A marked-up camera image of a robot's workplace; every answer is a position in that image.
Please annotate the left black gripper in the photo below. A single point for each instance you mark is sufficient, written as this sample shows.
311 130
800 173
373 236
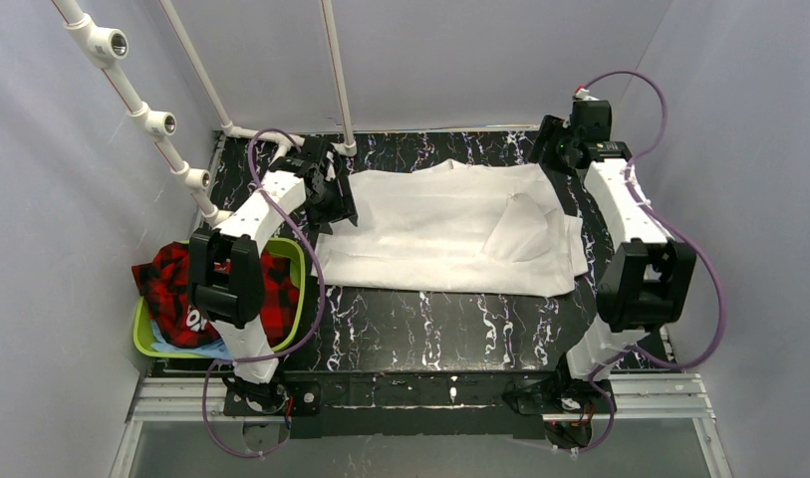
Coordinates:
332 200

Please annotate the green plastic basket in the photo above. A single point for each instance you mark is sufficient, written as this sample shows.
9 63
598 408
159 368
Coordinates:
277 247

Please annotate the white cloth sheet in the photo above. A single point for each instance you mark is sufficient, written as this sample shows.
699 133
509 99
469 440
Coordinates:
457 228

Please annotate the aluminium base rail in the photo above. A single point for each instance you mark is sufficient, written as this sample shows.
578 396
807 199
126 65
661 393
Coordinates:
637 396

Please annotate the blue cloth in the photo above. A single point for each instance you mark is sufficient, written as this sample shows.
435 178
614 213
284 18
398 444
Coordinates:
161 348

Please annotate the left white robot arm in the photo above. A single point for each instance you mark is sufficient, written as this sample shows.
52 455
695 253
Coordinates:
226 280

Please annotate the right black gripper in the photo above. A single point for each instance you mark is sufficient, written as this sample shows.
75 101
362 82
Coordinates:
557 164

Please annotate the red black plaid cloth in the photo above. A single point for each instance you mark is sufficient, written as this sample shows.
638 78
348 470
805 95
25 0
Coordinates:
163 285

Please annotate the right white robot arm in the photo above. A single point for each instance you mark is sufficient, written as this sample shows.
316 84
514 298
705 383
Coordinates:
644 286

